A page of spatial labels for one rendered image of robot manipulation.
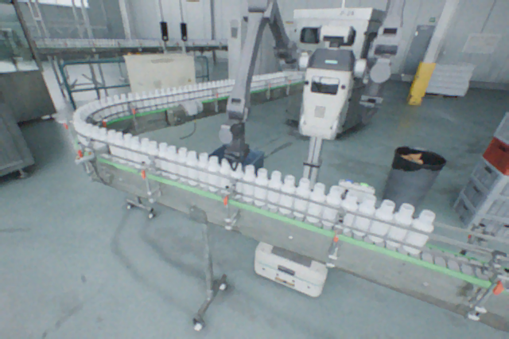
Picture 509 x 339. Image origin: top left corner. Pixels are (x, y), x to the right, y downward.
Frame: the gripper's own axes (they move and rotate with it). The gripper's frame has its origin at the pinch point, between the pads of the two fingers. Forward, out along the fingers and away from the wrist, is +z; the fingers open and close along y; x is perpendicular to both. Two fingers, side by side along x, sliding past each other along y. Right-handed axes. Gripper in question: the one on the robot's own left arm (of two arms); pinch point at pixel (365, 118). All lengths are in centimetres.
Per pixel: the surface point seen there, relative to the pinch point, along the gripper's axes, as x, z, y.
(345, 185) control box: 0.5, 28.3, -2.6
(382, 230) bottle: -15.2, 33.0, -18.6
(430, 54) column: -129, 12, 745
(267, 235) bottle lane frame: 27, 53, -21
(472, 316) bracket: -46, 50, -26
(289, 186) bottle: 20.5, 26.2, -17.7
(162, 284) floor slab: 105, 140, -20
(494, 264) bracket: -45, 31, -21
